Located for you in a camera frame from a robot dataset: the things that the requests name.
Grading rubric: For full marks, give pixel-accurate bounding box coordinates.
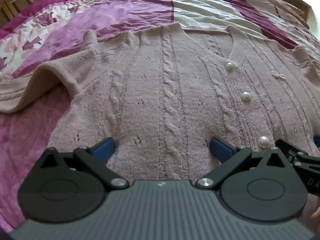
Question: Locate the pink floral bedspread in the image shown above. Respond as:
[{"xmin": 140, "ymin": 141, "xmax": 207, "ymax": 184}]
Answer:
[{"xmin": 0, "ymin": 0, "xmax": 320, "ymax": 233}]

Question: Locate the dark wooden headboard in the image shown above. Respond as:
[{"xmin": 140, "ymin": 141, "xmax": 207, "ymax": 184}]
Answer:
[{"xmin": 0, "ymin": 0, "xmax": 54, "ymax": 28}]

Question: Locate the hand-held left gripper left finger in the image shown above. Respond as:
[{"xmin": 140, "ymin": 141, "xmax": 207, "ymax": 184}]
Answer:
[{"xmin": 40, "ymin": 137, "xmax": 130, "ymax": 189}]

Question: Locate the pink knitted cardigan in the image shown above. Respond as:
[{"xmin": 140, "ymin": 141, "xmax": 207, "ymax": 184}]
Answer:
[{"xmin": 0, "ymin": 22, "xmax": 320, "ymax": 182}]

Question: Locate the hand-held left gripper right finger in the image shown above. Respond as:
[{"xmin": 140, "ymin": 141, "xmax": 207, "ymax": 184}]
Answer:
[{"xmin": 195, "ymin": 136, "xmax": 287, "ymax": 189}]

